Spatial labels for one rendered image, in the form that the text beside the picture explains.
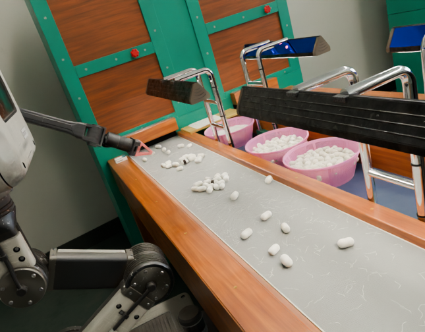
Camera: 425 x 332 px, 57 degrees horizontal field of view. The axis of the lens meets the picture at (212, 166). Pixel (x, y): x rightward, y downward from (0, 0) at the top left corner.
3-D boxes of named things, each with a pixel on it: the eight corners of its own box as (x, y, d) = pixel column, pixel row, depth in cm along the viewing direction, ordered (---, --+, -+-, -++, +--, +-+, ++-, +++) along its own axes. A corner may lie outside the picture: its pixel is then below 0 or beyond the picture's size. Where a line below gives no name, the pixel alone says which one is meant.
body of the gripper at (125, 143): (134, 138, 168) (118, 132, 165) (140, 141, 159) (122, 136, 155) (129, 152, 168) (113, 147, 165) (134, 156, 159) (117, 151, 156)
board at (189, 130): (190, 134, 208) (190, 132, 207) (181, 130, 221) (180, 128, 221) (242, 112, 218) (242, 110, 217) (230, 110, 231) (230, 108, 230)
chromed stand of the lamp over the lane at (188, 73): (204, 178, 170) (172, 79, 154) (188, 168, 188) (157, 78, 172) (241, 161, 176) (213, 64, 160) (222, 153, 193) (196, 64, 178)
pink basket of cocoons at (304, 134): (290, 177, 147) (284, 154, 143) (238, 172, 166) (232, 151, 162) (325, 147, 163) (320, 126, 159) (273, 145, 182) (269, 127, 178)
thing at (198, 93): (191, 105, 138) (185, 85, 135) (146, 95, 193) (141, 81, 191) (211, 97, 140) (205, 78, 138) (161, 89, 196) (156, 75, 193)
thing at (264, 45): (279, 143, 182) (255, 49, 166) (257, 137, 200) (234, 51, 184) (311, 129, 188) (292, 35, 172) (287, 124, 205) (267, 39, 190)
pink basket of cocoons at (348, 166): (320, 203, 124) (314, 176, 120) (274, 181, 147) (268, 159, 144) (381, 170, 132) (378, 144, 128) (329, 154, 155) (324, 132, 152)
